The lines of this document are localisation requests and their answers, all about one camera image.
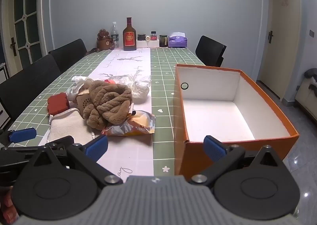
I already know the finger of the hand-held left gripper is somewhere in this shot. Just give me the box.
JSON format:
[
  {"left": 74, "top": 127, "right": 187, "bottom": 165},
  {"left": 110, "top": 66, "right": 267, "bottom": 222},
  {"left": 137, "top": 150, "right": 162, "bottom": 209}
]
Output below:
[
  {"left": 0, "top": 127, "right": 37, "bottom": 144},
  {"left": 38, "top": 136, "right": 75, "bottom": 147}
]

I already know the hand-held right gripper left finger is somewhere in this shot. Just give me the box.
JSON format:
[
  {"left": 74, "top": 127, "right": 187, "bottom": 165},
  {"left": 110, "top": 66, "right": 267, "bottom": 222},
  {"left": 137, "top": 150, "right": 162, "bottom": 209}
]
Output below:
[{"left": 28, "top": 135, "right": 123, "bottom": 186}]

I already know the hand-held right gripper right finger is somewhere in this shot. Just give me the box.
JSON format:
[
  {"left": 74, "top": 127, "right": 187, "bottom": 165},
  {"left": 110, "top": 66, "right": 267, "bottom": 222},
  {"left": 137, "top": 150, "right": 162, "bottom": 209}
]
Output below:
[{"left": 189, "top": 135, "right": 285, "bottom": 187}]

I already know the white washcloth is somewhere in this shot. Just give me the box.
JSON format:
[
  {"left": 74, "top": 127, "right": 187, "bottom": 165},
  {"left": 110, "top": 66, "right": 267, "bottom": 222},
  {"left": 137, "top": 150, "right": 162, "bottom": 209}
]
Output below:
[{"left": 48, "top": 107, "right": 96, "bottom": 146}]

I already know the orange cardboard box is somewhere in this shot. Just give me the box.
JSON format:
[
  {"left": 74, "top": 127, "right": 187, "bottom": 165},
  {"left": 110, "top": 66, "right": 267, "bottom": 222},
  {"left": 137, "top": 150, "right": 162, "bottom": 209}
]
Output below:
[{"left": 174, "top": 64, "right": 300, "bottom": 178}]

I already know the red sponge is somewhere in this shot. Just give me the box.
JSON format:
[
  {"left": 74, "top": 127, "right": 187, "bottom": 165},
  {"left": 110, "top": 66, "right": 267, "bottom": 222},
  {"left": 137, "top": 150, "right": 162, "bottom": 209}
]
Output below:
[{"left": 47, "top": 92, "right": 69, "bottom": 114}]

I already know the orange snack packet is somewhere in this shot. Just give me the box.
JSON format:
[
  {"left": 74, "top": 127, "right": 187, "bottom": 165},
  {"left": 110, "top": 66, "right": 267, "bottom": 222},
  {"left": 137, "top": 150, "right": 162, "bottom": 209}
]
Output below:
[{"left": 101, "top": 110, "right": 156, "bottom": 137}]

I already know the brown fluffy towel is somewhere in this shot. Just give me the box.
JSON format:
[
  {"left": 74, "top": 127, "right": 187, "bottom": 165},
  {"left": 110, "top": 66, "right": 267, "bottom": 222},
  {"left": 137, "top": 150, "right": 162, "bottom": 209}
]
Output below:
[{"left": 83, "top": 80, "right": 134, "bottom": 131}]

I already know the white plastic bag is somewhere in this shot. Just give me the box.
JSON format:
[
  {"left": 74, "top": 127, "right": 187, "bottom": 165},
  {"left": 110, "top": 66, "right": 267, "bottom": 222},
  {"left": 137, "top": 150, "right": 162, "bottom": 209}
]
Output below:
[{"left": 66, "top": 76, "right": 94, "bottom": 103}]

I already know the clear plastic bag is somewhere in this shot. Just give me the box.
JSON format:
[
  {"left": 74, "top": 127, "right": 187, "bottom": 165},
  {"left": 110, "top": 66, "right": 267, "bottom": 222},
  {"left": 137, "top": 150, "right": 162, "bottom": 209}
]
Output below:
[{"left": 116, "top": 74, "right": 152, "bottom": 104}]

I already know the wooden radio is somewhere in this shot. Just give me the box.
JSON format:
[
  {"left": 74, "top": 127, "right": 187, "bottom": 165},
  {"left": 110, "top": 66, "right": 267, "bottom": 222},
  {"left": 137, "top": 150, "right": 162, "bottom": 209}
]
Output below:
[{"left": 75, "top": 90, "right": 93, "bottom": 116}]

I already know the black chair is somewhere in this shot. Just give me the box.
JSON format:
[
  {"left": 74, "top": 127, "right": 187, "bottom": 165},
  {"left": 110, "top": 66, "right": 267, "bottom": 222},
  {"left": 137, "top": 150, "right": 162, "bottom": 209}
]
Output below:
[
  {"left": 0, "top": 54, "right": 61, "bottom": 129},
  {"left": 48, "top": 39, "right": 88, "bottom": 74},
  {"left": 195, "top": 35, "right": 227, "bottom": 67}
]

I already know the white cabinet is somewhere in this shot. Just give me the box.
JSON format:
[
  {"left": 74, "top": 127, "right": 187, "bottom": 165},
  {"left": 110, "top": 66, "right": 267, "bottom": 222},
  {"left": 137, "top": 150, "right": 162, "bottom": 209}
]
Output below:
[{"left": 0, "top": 63, "right": 10, "bottom": 84}]

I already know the green grid tablecloth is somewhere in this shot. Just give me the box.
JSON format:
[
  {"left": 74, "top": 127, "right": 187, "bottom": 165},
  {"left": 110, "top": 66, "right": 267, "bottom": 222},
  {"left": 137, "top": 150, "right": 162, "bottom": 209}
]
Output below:
[{"left": 7, "top": 47, "right": 216, "bottom": 176}]

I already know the brown bear bottle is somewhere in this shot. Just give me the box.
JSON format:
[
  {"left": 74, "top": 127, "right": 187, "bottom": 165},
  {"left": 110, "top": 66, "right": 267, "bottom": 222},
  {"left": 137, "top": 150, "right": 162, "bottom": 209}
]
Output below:
[{"left": 96, "top": 29, "right": 115, "bottom": 51}]

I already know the beige sofa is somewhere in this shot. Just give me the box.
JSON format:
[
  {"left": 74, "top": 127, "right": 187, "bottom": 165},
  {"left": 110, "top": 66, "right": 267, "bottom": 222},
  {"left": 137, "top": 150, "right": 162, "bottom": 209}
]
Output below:
[{"left": 296, "top": 76, "right": 317, "bottom": 116}]

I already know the clear water bottle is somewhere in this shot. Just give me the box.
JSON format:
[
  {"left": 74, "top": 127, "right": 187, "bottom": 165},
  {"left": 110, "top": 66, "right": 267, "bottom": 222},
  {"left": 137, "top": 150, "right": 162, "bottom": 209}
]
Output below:
[{"left": 111, "top": 22, "right": 120, "bottom": 48}]

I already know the purple tissue pack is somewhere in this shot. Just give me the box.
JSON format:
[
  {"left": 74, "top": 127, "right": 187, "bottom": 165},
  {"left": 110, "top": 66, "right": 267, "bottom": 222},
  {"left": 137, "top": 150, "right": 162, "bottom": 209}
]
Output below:
[{"left": 168, "top": 32, "right": 188, "bottom": 48}]

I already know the brown liquor bottle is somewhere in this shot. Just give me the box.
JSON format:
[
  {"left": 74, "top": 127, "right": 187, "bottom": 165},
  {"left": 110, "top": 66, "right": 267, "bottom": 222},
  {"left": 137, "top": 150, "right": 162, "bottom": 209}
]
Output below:
[{"left": 123, "top": 17, "right": 137, "bottom": 51}]

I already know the glass panel door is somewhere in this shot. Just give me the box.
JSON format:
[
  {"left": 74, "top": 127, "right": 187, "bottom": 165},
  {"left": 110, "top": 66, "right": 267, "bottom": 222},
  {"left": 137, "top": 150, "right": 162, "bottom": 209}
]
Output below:
[{"left": 0, "top": 0, "right": 47, "bottom": 73}]

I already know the dark clothing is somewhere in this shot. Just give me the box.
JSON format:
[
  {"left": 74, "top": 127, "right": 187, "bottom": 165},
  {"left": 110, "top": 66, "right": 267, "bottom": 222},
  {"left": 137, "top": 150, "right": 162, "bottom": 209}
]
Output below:
[{"left": 304, "top": 68, "right": 317, "bottom": 79}]

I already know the cream door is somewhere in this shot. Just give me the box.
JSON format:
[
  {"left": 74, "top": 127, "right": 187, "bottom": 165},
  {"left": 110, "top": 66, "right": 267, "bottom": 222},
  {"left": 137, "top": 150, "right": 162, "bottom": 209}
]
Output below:
[{"left": 258, "top": 0, "right": 301, "bottom": 99}]

